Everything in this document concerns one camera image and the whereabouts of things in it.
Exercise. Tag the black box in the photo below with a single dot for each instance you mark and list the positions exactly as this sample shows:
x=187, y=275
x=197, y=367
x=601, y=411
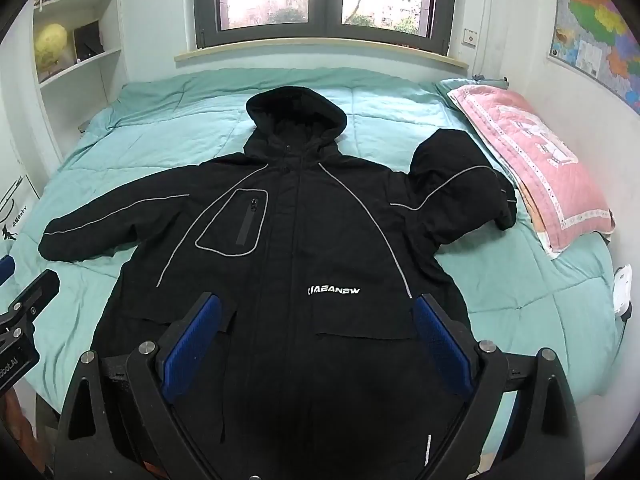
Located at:
x=89, y=40

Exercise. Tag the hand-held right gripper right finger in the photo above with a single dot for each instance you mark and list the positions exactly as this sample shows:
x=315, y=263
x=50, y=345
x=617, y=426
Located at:
x=445, y=347

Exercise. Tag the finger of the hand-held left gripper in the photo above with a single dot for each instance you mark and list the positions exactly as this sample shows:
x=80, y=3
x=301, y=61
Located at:
x=5, y=271
x=32, y=296

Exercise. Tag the black hooded jacket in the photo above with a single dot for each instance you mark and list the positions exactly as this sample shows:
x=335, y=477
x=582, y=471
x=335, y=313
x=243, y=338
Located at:
x=300, y=240

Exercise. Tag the white printed box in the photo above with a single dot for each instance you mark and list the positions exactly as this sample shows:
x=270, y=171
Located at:
x=15, y=215

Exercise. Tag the white bookshelf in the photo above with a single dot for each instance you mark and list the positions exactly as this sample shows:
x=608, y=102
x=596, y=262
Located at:
x=107, y=25

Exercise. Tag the teal quilt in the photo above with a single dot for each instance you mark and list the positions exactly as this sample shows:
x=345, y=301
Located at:
x=160, y=120

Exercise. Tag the teal pillow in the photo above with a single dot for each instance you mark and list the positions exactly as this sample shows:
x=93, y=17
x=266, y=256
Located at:
x=492, y=82

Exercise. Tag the white wall switch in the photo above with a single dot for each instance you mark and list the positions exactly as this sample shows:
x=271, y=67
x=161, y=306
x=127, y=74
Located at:
x=470, y=37

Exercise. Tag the white plastic device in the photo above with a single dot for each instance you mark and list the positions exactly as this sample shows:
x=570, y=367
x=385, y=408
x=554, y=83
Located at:
x=621, y=290

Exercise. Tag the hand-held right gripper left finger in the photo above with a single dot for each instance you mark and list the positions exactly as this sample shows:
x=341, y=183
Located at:
x=190, y=347

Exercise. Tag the pink quilted pillow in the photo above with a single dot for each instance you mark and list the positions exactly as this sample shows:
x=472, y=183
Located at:
x=525, y=160

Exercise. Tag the colourful wall map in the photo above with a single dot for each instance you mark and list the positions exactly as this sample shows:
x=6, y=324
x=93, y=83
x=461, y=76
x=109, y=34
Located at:
x=600, y=25

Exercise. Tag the beige window sill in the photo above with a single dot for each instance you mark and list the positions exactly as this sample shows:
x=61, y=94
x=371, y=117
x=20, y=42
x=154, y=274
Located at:
x=325, y=57

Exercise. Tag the yellow plush toy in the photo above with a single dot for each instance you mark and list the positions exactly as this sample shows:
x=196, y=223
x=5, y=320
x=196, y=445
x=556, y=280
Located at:
x=50, y=45

